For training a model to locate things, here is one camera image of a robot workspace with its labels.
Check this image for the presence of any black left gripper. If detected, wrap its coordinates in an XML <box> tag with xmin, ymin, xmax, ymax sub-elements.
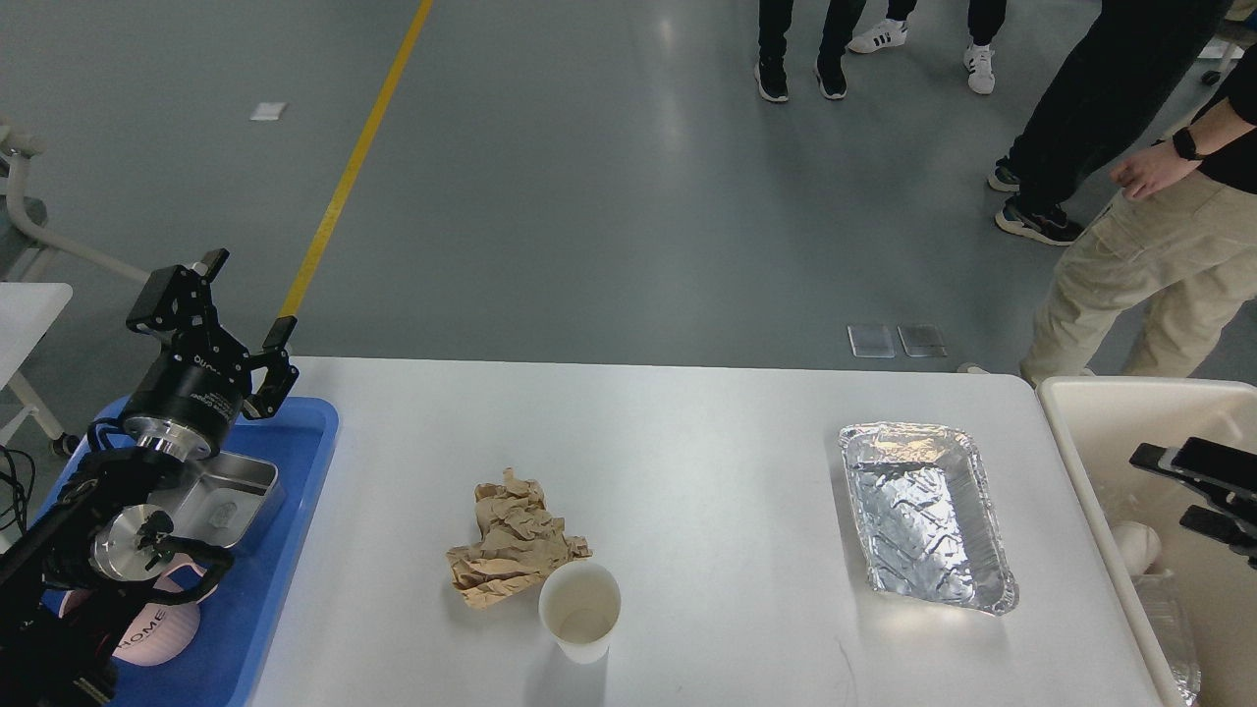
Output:
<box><xmin>119</xmin><ymin>247</ymin><xmax>300</xmax><ymax>462</ymax></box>

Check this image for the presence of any pink ribbed mug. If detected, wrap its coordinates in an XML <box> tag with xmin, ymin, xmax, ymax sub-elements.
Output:
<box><xmin>113</xmin><ymin>559</ymin><xmax>206</xmax><ymax>667</ymax></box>

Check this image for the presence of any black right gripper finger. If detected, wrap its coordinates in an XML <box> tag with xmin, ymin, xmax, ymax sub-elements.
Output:
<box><xmin>1177</xmin><ymin>506</ymin><xmax>1256</xmax><ymax>567</ymax></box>
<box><xmin>1128</xmin><ymin>437</ymin><xmax>1256</xmax><ymax>502</ymax></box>

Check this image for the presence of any clear plastic bottle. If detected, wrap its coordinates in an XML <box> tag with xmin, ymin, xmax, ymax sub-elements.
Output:
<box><xmin>1131</xmin><ymin>571</ymin><xmax>1202</xmax><ymax>706</ymax></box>

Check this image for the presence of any bystander in dark trousers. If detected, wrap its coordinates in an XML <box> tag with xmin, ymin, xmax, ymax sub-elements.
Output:
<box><xmin>988</xmin><ymin>1</ymin><xmax>1231</xmax><ymax>247</ymax></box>

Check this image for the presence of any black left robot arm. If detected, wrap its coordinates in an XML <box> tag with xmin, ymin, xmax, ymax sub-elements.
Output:
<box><xmin>1</xmin><ymin>247</ymin><xmax>300</xmax><ymax>706</ymax></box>

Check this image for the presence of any person in beige trousers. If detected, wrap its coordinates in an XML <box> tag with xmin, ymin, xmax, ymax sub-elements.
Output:
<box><xmin>1019</xmin><ymin>52</ymin><xmax>1256</xmax><ymax>385</ymax></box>

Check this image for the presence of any square steel tray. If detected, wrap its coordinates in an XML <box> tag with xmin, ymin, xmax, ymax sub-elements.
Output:
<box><xmin>152</xmin><ymin>452</ymin><xmax>287</xmax><ymax>548</ymax></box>

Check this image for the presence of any white side table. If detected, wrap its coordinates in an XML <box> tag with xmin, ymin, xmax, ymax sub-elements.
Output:
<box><xmin>1</xmin><ymin>282</ymin><xmax>80</xmax><ymax>460</ymax></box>

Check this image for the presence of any aluminium foil tray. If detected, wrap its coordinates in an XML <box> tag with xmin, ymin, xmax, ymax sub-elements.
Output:
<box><xmin>837</xmin><ymin>421</ymin><xmax>1019</xmax><ymax>616</ymax></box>

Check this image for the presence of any grey chair base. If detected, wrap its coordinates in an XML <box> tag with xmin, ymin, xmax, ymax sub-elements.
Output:
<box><xmin>0</xmin><ymin>118</ymin><xmax>153</xmax><ymax>286</ymax></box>

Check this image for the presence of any crumpled brown paper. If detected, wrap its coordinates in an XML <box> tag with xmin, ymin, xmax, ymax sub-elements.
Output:
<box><xmin>446</xmin><ymin>468</ymin><xmax>593</xmax><ymax>610</ymax></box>

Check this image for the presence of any blue plastic tray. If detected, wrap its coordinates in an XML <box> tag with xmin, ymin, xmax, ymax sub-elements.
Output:
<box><xmin>39</xmin><ymin>395</ymin><xmax>339</xmax><ymax>707</ymax></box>

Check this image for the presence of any white paper cup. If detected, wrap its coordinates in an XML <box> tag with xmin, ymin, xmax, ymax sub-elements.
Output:
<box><xmin>538</xmin><ymin>559</ymin><xmax>623</xmax><ymax>664</ymax></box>

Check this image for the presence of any beige plastic bin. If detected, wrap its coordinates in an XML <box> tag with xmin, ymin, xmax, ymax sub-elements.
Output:
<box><xmin>1037</xmin><ymin>376</ymin><xmax>1256</xmax><ymax>706</ymax></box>

